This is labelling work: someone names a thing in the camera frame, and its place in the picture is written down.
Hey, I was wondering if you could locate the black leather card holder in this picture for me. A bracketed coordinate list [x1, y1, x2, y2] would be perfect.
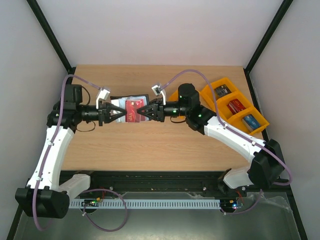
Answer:
[110, 94, 150, 123]

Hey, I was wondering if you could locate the yellow bin with blue cards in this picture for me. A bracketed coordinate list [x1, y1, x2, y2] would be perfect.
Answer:
[228, 106, 270, 136]

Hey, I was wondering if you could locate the blue card stack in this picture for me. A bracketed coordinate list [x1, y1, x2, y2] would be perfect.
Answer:
[242, 114, 261, 132]

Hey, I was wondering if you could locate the yellow bin with red cards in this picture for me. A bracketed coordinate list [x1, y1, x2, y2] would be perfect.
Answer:
[216, 90, 253, 122]

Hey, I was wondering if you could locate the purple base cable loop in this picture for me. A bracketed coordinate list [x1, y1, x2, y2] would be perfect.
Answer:
[79, 187, 129, 232]

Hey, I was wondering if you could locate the red VIP card stack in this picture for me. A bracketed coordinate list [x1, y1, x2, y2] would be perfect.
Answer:
[226, 98, 246, 115]

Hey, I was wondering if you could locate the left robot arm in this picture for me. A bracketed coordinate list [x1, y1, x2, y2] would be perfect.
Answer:
[15, 84, 127, 219]

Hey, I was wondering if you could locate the black card stack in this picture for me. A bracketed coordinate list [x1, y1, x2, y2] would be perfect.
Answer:
[214, 84, 231, 98]

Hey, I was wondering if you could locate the black frame post left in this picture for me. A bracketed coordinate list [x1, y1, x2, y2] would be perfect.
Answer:
[26, 0, 76, 74]

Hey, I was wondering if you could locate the white slotted cable duct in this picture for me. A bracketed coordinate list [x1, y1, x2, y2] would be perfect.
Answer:
[69, 199, 221, 210]

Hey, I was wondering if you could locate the yellow bin with white cards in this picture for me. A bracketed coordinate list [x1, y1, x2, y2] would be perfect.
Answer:
[167, 90, 179, 102]

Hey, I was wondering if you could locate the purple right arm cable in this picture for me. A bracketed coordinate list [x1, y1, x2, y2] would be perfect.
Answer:
[159, 69, 293, 186]

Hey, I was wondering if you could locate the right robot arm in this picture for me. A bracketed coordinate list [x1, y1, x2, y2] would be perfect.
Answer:
[137, 83, 285, 196]

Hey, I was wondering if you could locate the black frame post right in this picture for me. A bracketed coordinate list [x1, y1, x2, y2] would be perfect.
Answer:
[244, 0, 295, 73]

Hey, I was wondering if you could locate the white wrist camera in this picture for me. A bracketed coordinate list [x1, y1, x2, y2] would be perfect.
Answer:
[95, 87, 110, 110]
[151, 83, 167, 105]

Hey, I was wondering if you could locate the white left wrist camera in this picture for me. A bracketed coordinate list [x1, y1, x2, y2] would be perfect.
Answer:
[95, 87, 110, 110]

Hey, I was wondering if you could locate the yellow bin with black cards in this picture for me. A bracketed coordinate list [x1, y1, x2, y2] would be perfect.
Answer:
[200, 77, 238, 105]

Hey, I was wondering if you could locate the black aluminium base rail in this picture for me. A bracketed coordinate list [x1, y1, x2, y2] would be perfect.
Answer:
[58, 170, 251, 198]

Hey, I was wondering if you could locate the black frame post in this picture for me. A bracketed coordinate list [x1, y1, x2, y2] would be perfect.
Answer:
[244, 0, 295, 73]
[26, 0, 76, 74]

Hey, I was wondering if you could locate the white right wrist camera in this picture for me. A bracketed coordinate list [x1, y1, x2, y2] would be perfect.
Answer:
[151, 83, 167, 105]

